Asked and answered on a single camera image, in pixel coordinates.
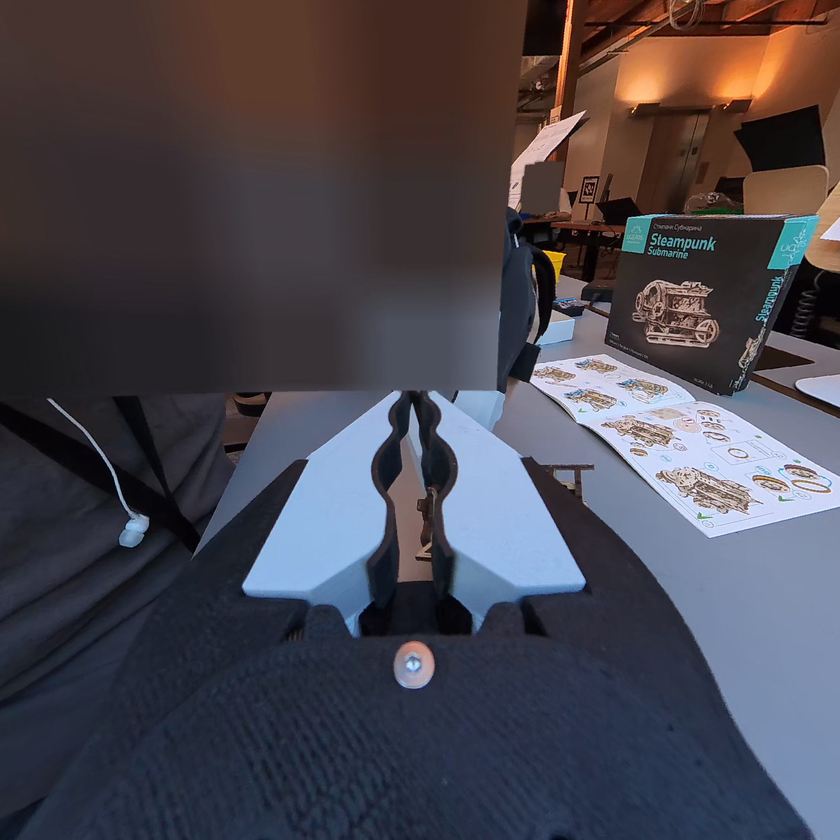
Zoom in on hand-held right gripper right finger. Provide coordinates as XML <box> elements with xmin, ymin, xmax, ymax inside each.
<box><xmin>412</xmin><ymin>390</ymin><xmax>588</xmax><ymax>623</ymax></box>

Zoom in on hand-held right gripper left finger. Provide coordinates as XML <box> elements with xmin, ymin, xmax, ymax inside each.
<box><xmin>240</xmin><ymin>390</ymin><xmax>414</xmax><ymax>637</ymax></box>

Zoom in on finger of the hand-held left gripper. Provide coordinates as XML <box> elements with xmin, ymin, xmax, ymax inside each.
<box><xmin>451</xmin><ymin>390</ymin><xmax>508</xmax><ymax>434</ymax></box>

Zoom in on long wooden part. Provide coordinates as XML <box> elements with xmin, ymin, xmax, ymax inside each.
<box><xmin>415</xmin><ymin>484</ymin><xmax>442</xmax><ymax>564</ymax></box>

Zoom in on wooden submarine model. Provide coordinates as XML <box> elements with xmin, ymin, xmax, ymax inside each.
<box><xmin>539</xmin><ymin>461</ymin><xmax>596</xmax><ymax>505</ymax></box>

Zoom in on black model kit box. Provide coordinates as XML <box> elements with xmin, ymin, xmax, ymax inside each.
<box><xmin>604</xmin><ymin>213</ymin><xmax>821</xmax><ymax>398</ymax></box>

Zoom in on white flat box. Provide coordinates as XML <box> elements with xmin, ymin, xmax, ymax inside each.
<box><xmin>533</xmin><ymin>311</ymin><xmax>577</xmax><ymax>347</ymax></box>

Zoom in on brown wooden desk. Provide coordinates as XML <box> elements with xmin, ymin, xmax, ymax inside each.
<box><xmin>525</xmin><ymin>217</ymin><xmax>627</xmax><ymax>283</ymax></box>

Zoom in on black laptop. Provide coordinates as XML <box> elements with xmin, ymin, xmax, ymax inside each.
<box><xmin>594</xmin><ymin>197</ymin><xmax>643</xmax><ymax>227</ymax></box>

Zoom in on illustrated instruction booklet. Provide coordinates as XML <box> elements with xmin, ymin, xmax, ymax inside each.
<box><xmin>528</xmin><ymin>354</ymin><xmax>840</xmax><ymax>540</ymax></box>

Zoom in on white poster board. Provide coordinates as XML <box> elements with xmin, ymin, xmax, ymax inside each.
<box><xmin>511</xmin><ymin>110</ymin><xmax>588</xmax><ymax>179</ymax></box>

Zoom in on grey metal door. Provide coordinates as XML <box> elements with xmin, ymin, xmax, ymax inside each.
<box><xmin>658</xmin><ymin>108</ymin><xmax>711</xmax><ymax>212</ymax></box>

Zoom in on person's grey sweatshirt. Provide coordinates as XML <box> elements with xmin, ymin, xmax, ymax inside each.
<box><xmin>0</xmin><ymin>394</ymin><xmax>237</xmax><ymax>840</ymax></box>

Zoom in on wooden column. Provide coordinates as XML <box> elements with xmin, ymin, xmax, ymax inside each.
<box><xmin>556</xmin><ymin>0</ymin><xmax>586</xmax><ymax>126</ymax></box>

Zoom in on black panel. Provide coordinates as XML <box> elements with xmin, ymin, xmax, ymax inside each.
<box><xmin>731</xmin><ymin>104</ymin><xmax>826</xmax><ymax>177</ymax></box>

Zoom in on white earphone with cable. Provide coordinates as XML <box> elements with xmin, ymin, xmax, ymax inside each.
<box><xmin>46</xmin><ymin>397</ymin><xmax>152</xmax><ymax>549</ymax></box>

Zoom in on coiled black cable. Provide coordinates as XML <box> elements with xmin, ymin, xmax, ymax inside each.
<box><xmin>791</xmin><ymin>268</ymin><xmax>833</xmax><ymax>337</ymax></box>

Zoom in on hanging cable coil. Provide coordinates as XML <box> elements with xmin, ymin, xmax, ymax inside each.
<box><xmin>668</xmin><ymin>0</ymin><xmax>721</xmax><ymax>32</ymax></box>

